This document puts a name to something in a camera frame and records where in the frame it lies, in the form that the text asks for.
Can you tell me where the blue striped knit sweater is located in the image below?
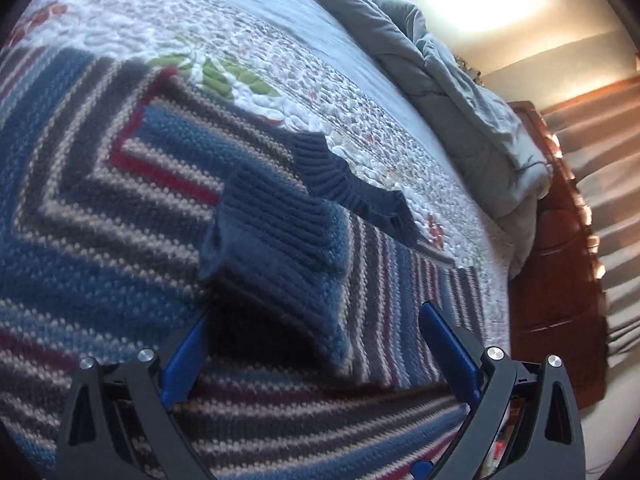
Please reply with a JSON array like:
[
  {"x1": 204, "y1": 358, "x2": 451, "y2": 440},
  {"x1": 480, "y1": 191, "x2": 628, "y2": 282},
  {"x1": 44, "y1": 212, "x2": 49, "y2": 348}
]
[{"x1": 1, "y1": 48, "x2": 484, "y2": 479}]

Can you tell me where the grey rumpled duvet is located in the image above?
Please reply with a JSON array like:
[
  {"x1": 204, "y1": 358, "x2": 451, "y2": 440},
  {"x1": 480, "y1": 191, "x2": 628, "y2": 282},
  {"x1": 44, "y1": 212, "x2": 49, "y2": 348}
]
[{"x1": 317, "y1": 0, "x2": 552, "y2": 276}]

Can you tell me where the beige striped curtain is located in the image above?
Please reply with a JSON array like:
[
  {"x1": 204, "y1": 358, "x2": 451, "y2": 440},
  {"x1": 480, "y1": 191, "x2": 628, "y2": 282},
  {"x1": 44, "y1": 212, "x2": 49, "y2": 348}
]
[{"x1": 541, "y1": 77, "x2": 640, "y2": 361}]

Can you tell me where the floral quilted bedspread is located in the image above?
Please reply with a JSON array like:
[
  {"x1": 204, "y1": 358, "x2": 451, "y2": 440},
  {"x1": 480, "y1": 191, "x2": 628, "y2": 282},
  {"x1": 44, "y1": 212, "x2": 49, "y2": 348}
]
[{"x1": 1, "y1": 0, "x2": 511, "y2": 346}]

